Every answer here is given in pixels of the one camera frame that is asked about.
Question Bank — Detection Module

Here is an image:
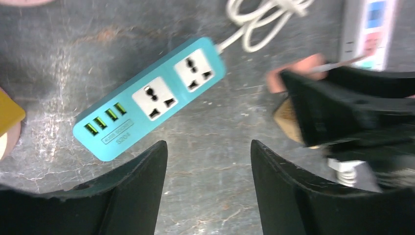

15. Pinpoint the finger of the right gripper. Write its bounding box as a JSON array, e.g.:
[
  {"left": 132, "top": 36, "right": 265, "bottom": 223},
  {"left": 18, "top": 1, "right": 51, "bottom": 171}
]
[{"left": 280, "top": 67, "right": 415, "bottom": 146}]

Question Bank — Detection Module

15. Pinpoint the white coiled power cord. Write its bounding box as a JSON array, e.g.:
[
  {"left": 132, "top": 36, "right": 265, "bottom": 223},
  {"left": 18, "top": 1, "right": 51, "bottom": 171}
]
[{"left": 215, "top": 0, "right": 315, "bottom": 54}]

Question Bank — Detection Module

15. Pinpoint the beige dragon cube plug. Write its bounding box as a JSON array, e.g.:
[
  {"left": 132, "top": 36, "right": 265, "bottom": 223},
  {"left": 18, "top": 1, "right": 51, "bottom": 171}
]
[{"left": 273, "top": 97, "right": 304, "bottom": 144}]

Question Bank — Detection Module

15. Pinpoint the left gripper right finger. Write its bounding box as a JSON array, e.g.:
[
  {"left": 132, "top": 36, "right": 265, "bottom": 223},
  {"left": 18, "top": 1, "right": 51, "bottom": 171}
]
[{"left": 251, "top": 140, "right": 415, "bottom": 235}]

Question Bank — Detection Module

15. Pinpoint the teal usb power strip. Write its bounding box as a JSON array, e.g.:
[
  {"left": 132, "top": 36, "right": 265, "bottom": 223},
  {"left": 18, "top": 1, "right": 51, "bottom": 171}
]
[{"left": 72, "top": 37, "right": 226, "bottom": 162}]

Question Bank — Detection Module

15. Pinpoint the pink shape sorter toy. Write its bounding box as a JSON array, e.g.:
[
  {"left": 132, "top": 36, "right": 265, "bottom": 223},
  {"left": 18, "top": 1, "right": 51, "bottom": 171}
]
[{"left": 0, "top": 88, "right": 25, "bottom": 161}]

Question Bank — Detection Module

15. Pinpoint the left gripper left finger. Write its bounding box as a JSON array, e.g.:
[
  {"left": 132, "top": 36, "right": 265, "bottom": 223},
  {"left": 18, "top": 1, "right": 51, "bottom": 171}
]
[{"left": 0, "top": 141, "right": 168, "bottom": 235}]

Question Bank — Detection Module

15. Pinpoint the white power strip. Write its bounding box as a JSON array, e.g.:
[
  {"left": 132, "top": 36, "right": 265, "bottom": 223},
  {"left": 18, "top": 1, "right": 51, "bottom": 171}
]
[{"left": 339, "top": 0, "right": 400, "bottom": 71}]

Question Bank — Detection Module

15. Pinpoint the salmon pink usb charger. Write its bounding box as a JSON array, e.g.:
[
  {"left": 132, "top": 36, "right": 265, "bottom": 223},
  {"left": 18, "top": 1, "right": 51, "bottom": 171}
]
[{"left": 266, "top": 53, "right": 327, "bottom": 94}]

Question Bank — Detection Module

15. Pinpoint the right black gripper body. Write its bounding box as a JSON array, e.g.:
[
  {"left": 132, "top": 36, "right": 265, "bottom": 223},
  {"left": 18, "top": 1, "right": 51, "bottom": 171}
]
[{"left": 325, "top": 130, "right": 415, "bottom": 190}]

